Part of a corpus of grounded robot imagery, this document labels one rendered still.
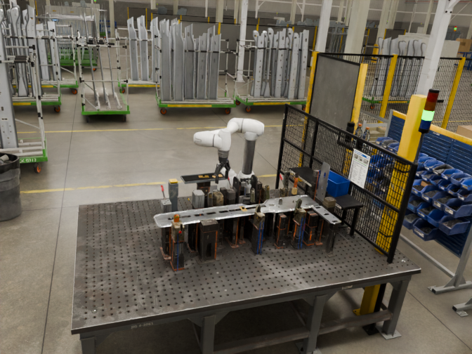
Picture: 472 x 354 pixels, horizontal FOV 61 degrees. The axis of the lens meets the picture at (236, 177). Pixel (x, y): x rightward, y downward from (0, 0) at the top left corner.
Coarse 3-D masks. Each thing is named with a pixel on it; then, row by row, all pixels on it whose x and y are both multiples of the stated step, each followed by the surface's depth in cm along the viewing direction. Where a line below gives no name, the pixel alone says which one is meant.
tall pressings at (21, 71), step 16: (16, 16) 849; (32, 16) 879; (0, 32) 848; (16, 32) 861; (32, 32) 867; (16, 48) 870; (32, 48) 876; (16, 64) 897; (32, 80) 896; (32, 96) 914
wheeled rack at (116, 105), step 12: (120, 72) 1004; (120, 84) 1015; (84, 96) 963; (96, 96) 945; (108, 96) 975; (120, 96) 986; (84, 108) 858; (96, 108) 843; (108, 108) 863; (120, 108) 871
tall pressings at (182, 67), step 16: (160, 32) 926; (176, 32) 959; (208, 32) 977; (176, 48) 931; (192, 48) 962; (208, 48) 990; (176, 64) 943; (192, 64) 975; (208, 64) 1003; (176, 80) 955; (192, 80) 987; (208, 80) 1017; (176, 96) 968; (192, 96) 999; (208, 96) 1036
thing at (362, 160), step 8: (360, 152) 335; (352, 160) 345; (360, 160) 335; (368, 160) 327; (352, 168) 346; (360, 168) 336; (368, 168) 328; (352, 176) 348; (360, 176) 337; (360, 184) 338
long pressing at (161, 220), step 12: (240, 204) 327; (264, 204) 330; (276, 204) 331; (288, 204) 333; (312, 204) 336; (156, 216) 299; (168, 216) 300; (192, 216) 303; (204, 216) 304; (216, 216) 305; (228, 216) 307; (240, 216) 310
